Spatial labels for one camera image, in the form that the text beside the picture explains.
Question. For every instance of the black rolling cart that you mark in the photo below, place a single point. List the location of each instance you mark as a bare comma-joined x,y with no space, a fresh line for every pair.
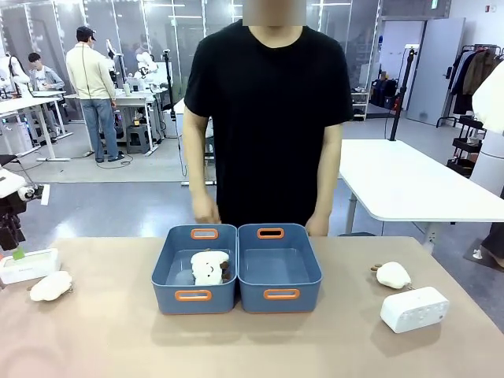
466,143

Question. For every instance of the white shelf unit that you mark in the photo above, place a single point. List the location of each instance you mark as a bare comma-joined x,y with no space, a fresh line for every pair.
359,104

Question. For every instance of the large white table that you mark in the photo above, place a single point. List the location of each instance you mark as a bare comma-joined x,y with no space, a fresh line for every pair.
417,181

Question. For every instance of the person's left hand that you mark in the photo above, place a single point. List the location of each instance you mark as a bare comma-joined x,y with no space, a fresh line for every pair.
317,226

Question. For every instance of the white workbench with equipment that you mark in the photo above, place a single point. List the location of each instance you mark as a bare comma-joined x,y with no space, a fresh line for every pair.
138,102

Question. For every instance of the black tripod stand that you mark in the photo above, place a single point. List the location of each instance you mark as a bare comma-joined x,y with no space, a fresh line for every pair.
401,94

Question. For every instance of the person in black t-shirt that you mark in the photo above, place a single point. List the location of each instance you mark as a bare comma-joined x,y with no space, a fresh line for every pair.
267,118

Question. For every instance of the person's right forearm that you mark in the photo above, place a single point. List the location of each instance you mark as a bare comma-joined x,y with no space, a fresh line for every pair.
196,157

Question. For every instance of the white sheep plush toy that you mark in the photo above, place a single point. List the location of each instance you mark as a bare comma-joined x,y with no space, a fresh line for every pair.
208,268
392,274
50,286

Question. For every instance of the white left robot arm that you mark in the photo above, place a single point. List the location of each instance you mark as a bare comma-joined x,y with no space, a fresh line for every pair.
7,186

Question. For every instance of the clothes rack with coats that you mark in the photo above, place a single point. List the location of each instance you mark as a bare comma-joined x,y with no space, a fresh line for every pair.
474,78

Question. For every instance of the grey step stool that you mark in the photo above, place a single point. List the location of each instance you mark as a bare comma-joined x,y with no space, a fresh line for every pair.
138,139

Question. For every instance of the person's left forearm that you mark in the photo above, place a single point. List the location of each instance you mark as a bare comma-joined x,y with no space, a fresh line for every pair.
330,173

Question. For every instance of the man in cream sweater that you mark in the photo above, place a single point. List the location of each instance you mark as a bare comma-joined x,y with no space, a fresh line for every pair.
91,94

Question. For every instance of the grey door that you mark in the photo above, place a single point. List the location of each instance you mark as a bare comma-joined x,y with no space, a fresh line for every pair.
435,71

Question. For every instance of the black camera stand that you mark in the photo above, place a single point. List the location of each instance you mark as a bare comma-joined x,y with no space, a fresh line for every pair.
169,82

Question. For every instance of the white rounded digital clock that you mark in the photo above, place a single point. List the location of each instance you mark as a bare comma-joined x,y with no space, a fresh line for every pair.
414,309

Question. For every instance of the seated man in grey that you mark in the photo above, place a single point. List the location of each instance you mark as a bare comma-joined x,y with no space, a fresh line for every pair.
42,84

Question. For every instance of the white desk with legs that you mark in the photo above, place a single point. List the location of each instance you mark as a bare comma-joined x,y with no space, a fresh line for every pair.
27,118

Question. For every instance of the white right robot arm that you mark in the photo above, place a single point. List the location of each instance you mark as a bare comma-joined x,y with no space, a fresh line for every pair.
490,134

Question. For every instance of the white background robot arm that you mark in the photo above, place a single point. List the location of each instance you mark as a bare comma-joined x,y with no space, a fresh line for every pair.
146,65

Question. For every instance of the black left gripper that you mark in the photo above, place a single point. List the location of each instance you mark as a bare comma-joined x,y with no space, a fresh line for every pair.
8,226

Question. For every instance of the person's right hand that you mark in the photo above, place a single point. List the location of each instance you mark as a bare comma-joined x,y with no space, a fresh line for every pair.
206,208

